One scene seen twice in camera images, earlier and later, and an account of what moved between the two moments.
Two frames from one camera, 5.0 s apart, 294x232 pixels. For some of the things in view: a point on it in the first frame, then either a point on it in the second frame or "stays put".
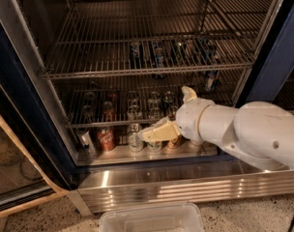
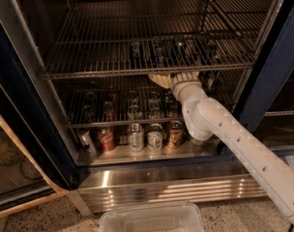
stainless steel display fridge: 96,65 stays put
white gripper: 190,119 to 185,78
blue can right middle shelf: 211,78 stays put
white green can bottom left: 133,142 stays put
